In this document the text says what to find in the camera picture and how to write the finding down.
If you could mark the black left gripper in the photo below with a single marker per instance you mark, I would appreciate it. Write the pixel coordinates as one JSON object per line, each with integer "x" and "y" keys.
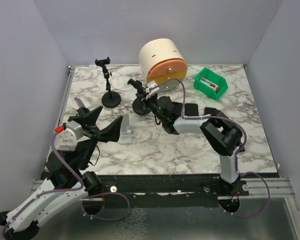
{"x": 110, "y": 133}

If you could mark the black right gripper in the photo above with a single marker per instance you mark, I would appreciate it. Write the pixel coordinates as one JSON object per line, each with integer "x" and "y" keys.
{"x": 143, "y": 97}

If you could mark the black round-base phone stand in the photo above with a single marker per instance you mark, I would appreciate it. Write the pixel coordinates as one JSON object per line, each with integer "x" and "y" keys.
{"x": 137, "y": 105}

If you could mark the silver folding phone stand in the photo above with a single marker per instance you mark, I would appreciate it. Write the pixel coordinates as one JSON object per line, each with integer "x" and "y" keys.
{"x": 126, "y": 135}

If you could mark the silver phone with dark screen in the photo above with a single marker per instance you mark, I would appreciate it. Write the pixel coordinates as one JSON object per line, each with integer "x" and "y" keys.
{"x": 177, "y": 108}

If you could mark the black adjustable phone stand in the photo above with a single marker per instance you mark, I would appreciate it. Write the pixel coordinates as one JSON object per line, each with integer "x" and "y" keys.
{"x": 110, "y": 99}

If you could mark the purple phone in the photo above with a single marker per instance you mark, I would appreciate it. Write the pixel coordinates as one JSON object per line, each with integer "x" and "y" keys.
{"x": 79, "y": 102}

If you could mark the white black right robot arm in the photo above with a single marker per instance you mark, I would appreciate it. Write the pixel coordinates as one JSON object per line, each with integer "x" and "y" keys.
{"x": 223, "y": 134}

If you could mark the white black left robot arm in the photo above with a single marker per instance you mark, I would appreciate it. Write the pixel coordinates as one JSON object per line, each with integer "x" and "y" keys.
{"x": 67, "y": 179}

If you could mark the cream cylindrical drawer organizer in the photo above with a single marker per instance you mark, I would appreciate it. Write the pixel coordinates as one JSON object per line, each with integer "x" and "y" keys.
{"x": 161, "y": 61}

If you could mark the items inside green bin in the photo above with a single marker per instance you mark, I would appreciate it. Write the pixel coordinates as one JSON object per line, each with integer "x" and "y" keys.
{"x": 210, "y": 84}

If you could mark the green plastic bin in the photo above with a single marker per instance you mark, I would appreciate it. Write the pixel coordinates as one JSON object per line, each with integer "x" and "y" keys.
{"x": 213, "y": 77}

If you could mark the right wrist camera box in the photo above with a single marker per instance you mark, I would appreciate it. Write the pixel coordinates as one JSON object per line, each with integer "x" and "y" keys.
{"x": 151, "y": 88}

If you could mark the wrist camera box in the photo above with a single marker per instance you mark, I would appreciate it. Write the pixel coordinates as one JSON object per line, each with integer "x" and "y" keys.
{"x": 73, "y": 131}
{"x": 151, "y": 88}

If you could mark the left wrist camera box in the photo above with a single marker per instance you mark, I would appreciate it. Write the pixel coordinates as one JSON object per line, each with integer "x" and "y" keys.
{"x": 73, "y": 131}

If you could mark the black front mounting rail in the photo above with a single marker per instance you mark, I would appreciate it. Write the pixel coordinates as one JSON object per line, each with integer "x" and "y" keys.
{"x": 169, "y": 190}

